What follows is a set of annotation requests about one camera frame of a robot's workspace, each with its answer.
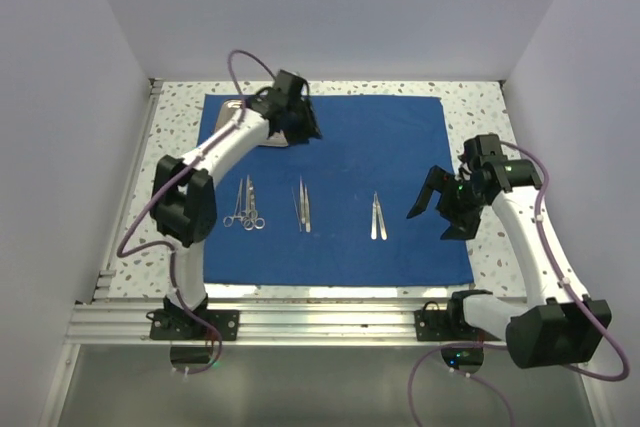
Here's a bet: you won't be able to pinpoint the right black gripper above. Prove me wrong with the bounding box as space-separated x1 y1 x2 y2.
408 165 488 241

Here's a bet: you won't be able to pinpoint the thin steel tweezers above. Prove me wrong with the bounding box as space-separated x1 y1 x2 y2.
291 188 302 232

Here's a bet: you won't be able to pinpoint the steel scalpel handle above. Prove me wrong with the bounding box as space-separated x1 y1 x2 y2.
370 193 378 240
375 193 388 241

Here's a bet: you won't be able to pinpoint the steel instrument tray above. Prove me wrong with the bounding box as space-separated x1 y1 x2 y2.
212 99 289 148

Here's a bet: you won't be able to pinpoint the blue cloth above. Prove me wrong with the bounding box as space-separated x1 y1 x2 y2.
204 95 473 287

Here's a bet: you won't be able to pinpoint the large steel scissors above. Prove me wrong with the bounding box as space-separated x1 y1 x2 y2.
242 175 258 226

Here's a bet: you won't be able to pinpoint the small steel scissors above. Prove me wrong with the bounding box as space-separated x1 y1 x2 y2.
242 183 266 230

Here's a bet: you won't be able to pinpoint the steel forceps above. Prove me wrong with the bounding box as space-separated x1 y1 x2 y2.
223 179 244 227

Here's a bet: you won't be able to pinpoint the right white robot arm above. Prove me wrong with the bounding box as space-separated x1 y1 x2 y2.
407 134 612 369

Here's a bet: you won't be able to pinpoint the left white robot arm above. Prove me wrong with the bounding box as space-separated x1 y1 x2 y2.
150 70 322 340

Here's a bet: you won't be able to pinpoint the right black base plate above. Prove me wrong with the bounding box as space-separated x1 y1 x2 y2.
413 309 498 342

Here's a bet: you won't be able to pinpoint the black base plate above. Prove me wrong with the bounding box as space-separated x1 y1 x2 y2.
146 309 240 341
413 309 498 342

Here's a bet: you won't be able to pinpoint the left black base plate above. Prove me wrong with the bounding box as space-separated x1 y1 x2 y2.
146 309 240 341

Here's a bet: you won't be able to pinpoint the aluminium mounting rail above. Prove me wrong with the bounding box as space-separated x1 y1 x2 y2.
62 296 594 348

